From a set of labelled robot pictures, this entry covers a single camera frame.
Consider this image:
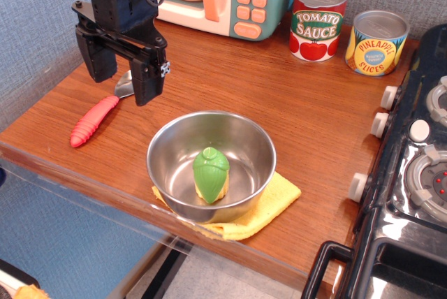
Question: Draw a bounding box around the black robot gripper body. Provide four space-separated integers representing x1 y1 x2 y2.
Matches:
73 0 167 60

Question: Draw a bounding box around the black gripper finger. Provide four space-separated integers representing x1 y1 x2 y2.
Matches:
130 58 166 106
75 26 117 82

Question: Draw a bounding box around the spoon with red handle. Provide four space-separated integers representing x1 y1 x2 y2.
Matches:
70 71 134 147

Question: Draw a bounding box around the white stove knob top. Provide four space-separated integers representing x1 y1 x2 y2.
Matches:
380 86 398 110

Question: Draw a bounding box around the white stove knob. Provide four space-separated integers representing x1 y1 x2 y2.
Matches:
370 112 389 138
380 86 398 110
348 173 368 203

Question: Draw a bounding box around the stainless steel bowl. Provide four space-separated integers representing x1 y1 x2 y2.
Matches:
146 111 277 224

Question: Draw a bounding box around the green and yellow toy corn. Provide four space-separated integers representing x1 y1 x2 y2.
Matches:
193 147 230 204

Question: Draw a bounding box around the yellow cloth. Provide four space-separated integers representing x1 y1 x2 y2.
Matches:
151 170 302 242

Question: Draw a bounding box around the tomato sauce can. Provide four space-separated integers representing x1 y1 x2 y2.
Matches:
289 0 347 62

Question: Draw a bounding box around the pineapple slices can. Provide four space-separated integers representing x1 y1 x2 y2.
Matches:
345 10 410 77

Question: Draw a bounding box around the white stove knob bottom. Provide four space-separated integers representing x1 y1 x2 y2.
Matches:
348 173 368 203

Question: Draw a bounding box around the white stove knob middle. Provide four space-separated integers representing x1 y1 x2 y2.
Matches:
370 112 389 138

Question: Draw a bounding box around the black toy stove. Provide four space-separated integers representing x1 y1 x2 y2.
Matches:
333 24 446 298

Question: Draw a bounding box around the black oven door handle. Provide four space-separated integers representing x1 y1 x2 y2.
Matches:
301 240 353 299

